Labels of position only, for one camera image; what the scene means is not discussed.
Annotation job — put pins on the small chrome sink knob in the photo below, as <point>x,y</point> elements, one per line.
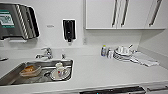
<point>63,56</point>

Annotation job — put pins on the black soap dispenser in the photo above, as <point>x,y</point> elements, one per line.
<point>69,29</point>

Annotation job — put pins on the small white bottle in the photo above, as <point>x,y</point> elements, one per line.
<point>110,52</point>

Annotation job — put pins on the white cup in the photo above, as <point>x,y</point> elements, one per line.
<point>60,70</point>

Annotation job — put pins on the chrome faucet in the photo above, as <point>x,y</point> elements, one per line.
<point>47,53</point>

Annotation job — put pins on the stack of white plates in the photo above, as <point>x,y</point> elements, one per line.
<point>123,54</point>

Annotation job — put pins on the bowl with orange food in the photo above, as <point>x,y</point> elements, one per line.
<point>30,70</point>

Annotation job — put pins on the white cloth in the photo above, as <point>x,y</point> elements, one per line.
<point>145,61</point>

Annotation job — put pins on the steel paper towel dispenser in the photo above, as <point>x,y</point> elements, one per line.
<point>16,20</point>

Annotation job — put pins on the stainless steel sink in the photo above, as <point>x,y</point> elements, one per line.
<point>10,78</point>

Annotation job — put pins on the white narrow drawer cabinet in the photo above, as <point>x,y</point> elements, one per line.
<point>158,88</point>

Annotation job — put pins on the white wall outlet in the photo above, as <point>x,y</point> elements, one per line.
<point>84,40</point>

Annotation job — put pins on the white three-door wall cabinet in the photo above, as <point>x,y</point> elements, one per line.
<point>100,15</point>

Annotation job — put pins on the small wall label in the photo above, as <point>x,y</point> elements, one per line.
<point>49,25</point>

